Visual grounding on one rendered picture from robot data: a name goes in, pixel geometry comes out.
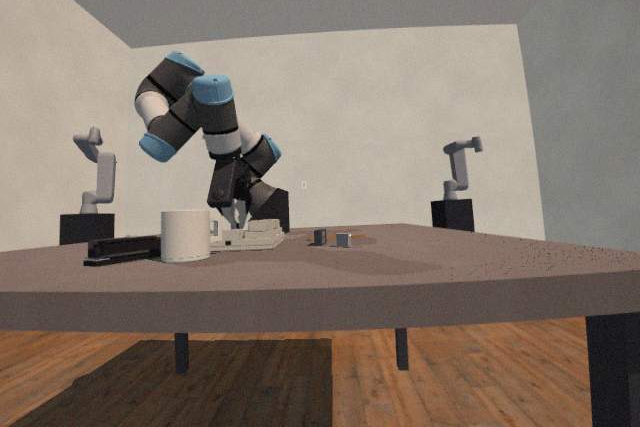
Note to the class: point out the white ceramic mug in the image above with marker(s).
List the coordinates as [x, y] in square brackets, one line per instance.
[185, 235]

